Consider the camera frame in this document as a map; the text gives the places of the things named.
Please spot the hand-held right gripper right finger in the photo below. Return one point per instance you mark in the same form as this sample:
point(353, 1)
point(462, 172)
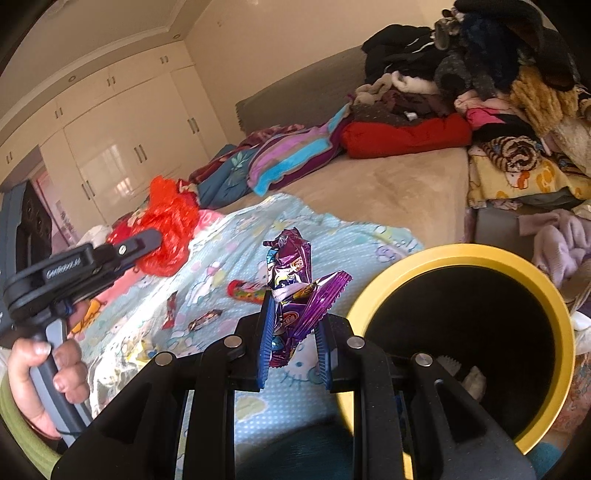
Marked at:
point(323, 355)

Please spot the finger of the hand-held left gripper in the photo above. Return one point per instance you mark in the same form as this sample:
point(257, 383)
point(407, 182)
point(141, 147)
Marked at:
point(134, 244)

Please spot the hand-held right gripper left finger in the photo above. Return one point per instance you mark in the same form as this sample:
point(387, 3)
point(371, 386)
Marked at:
point(265, 341)

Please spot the red plastic bag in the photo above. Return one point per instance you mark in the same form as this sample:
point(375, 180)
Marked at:
point(171, 230)

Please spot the purple cartoon snack packet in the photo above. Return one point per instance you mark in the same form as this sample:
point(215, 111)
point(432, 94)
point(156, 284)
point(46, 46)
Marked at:
point(295, 314)

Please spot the person's left forearm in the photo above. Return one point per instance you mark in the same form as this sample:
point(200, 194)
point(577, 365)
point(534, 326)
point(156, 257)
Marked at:
point(18, 443)

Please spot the person's left hand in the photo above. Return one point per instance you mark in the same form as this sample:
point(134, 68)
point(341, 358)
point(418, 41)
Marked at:
point(25, 383)

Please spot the red-capped candy tube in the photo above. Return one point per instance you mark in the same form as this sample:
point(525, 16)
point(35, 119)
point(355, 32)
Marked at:
point(244, 291)

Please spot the small dark wrapper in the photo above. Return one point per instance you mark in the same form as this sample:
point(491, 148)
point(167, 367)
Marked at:
point(205, 319)

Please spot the small red wrapper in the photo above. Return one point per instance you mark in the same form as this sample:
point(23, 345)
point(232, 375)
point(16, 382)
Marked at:
point(171, 309)

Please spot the light blue cartoon quilt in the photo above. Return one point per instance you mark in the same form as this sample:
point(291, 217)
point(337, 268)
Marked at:
point(231, 230)

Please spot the white wardrobe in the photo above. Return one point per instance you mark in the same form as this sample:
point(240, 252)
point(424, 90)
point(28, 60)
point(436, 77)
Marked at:
point(115, 138)

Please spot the blue leaf-print cloth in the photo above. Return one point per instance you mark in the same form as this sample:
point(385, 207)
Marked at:
point(226, 180)

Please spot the white crumpled paper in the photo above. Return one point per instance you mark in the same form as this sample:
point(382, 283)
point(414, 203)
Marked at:
point(473, 383)

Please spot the beige bed mattress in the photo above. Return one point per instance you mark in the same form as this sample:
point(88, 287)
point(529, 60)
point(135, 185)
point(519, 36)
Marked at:
point(369, 194)

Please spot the purple striped cloth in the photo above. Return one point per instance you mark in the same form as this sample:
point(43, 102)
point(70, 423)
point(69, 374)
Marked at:
point(286, 157)

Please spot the grey headboard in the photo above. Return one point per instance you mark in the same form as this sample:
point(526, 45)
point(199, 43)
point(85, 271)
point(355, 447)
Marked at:
point(300, 92)

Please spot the red pillow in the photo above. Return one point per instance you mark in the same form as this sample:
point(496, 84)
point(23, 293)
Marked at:
point(406, 136)

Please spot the yellow cartoon blanket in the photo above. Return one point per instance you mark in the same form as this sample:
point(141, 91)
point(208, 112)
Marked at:
point(498, 180)

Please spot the lilac cloth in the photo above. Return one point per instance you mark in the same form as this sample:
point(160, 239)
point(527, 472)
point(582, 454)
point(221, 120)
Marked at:
point(563, 240)

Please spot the black jacket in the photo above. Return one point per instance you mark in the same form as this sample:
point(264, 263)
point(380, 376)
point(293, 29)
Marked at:
point(397, 46)

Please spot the pile of clothes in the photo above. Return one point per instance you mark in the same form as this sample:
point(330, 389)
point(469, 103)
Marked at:
point(508, 69)

